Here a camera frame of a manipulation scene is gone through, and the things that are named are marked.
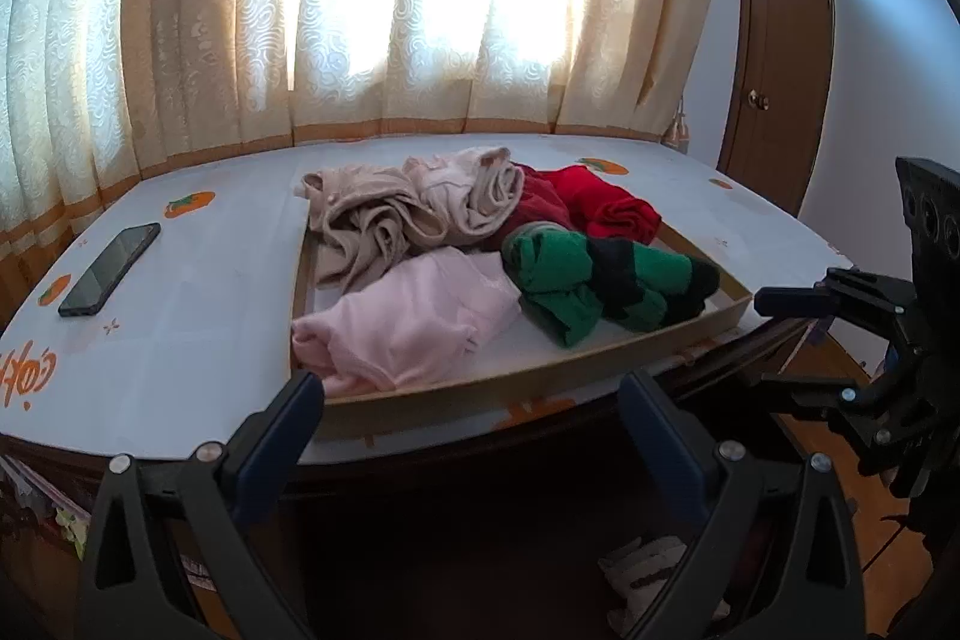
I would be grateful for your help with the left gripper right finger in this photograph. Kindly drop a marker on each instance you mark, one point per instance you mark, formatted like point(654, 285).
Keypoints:
point(773, 551)

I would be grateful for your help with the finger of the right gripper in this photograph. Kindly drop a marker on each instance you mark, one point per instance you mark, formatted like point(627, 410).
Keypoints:
point(805, 397)
point(810, 298)

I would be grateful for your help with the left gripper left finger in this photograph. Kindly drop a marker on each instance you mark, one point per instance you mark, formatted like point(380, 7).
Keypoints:
point(134, 584)

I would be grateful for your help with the green and black garment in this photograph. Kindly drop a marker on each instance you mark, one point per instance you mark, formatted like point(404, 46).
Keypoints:
point(569, 282)

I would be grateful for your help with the pale pink garment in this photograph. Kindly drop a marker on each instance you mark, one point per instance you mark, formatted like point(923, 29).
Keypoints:
point(409, 328)

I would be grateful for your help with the beige knit underwear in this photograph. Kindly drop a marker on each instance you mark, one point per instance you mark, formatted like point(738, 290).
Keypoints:
point(366, 219)

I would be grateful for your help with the white underwear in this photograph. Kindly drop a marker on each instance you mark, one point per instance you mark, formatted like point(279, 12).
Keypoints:
point(636, 574)

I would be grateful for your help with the cream cardboard tray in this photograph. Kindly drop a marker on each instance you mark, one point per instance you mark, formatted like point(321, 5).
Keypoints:
point(523, 364)

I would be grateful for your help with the red garment in tray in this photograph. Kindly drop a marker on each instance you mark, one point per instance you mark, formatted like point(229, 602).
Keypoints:
point(602, 210)

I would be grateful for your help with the brown wooden door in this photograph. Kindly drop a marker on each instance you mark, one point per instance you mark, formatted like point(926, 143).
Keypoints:
point(779, 96)

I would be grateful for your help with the white orange-print table cover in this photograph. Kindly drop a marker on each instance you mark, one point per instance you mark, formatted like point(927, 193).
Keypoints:
point(197, 335)

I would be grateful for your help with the black smartphone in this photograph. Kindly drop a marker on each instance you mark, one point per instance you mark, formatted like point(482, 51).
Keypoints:
point(93, 289)

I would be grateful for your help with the dark red garment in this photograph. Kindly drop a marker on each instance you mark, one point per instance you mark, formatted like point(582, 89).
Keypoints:
point(539, 203)

